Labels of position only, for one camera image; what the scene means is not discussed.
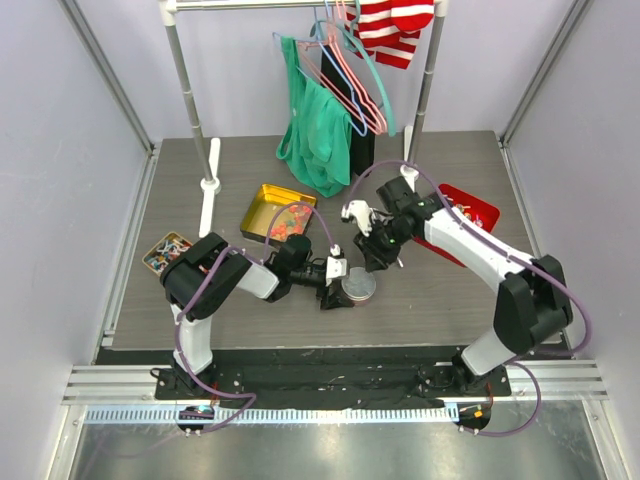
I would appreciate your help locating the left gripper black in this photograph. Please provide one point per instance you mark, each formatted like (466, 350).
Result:
(335, 298)

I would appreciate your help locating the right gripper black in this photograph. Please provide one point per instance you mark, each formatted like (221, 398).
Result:
(375, 258)

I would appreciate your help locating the white jar lid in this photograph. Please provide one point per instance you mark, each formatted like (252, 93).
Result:
(359, 283)

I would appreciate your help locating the gold tin star candies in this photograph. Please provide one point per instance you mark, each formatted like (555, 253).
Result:
(275, 213)

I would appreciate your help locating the clear plastic jar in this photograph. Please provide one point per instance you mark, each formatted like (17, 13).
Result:
(359, 301)

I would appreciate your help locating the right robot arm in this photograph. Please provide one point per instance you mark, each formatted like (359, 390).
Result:
(532, 301)

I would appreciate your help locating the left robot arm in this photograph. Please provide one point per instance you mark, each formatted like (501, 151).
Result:
(201, 279)

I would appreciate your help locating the white rack foot right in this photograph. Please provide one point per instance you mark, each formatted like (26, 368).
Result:
(409, 173)

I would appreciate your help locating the white rack foot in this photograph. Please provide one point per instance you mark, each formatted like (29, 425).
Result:
(409, 173)
(210, 189)

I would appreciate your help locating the red box swirl lollipops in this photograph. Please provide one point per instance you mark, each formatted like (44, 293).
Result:
(478, 211)

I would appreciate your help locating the green t-shirt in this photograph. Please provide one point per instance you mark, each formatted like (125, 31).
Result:
(316, 144)

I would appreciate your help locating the white rack foot left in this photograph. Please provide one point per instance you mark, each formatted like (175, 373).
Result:
(210, 189)

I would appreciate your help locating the gold tin lollipops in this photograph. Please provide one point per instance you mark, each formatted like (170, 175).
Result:
(168, 248)

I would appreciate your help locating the black hanging garment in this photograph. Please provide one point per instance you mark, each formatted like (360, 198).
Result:
(362, 149)

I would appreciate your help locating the pink clothes hanger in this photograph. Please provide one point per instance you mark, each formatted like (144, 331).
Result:
(350, 85)

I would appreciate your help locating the blue clothes hanger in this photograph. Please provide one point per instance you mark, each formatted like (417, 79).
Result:
(324, 36)

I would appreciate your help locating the teal clothes hanger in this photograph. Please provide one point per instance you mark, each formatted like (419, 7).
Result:
(375, 75)

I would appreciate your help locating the red white striped shirt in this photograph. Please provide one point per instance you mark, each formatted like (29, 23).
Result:
(389, 30)

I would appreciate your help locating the silver rack pole right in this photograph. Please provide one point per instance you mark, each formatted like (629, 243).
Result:
(440, 10)

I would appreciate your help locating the silver rack pole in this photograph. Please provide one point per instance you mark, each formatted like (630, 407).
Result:
(440, 10)
(170, 26)

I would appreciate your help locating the silver rack pole left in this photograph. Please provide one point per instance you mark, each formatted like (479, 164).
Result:
(170, 26)

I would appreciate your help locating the rack top bar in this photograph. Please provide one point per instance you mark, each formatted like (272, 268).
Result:
(300, 5)

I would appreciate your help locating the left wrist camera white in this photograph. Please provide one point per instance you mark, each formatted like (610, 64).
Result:
(336, 265)

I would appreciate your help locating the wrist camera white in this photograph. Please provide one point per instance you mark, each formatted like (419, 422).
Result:
(336, 265)
(358, 212)

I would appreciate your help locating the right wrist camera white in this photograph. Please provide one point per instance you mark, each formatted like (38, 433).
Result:
(358, 212)

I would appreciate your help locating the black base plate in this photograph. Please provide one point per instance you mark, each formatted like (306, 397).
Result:
(330, 377)

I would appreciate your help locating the white slotted cable duct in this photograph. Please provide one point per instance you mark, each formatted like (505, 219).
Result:
(183, 415)

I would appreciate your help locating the aluminium frame post right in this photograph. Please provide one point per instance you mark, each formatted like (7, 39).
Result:
(560, 40)

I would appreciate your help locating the aluminium frame post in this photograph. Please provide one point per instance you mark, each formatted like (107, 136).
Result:
(560, 40)
(87, 37)

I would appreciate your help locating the aluminium frame post left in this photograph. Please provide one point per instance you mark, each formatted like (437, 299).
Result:
(87, 37)

